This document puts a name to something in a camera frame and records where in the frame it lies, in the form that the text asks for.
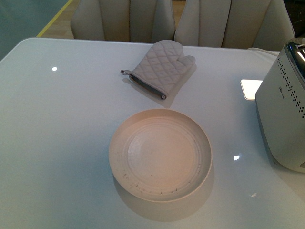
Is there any white toaster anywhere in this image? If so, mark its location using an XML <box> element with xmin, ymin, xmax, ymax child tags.
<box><xmin>255</xmin><ymin>38</ymin><xmax>305</xmax><ymax>173</ymax></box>

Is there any beige ceramic plate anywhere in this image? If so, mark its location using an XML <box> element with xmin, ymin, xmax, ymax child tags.
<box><xmin>109</xmin><ymin>109</ymin><xmax>212</xmax><ymax>202</ymax></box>

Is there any grey quilted oven mitt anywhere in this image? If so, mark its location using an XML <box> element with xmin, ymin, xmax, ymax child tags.
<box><xmin>121</xmin><ymin>40</ymin><xmax>196</xmax><ymax>100</ymax></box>

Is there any beige upholstered chair left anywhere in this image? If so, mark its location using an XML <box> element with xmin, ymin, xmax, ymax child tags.
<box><xmin>71</xmin><ymin>0</ymin><xmax>175</xmax><ymax>43</ymax></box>

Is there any beige upholstered chair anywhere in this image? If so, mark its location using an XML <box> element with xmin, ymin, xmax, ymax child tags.
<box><xmin>71</xmin><ymin>0</ymin><xmax>175</xmax><ymax>43</ymax></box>
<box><xmin>174</xmin><ymin>0</ymin><xmax>295</xmax><ymax>51</ymax></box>

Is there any beige upholstered chair right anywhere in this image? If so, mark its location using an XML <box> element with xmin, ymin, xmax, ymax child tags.
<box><xmin>174</xmin><ymin>0</ymin><xmax>295</xmax><ymax>51</ymax></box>

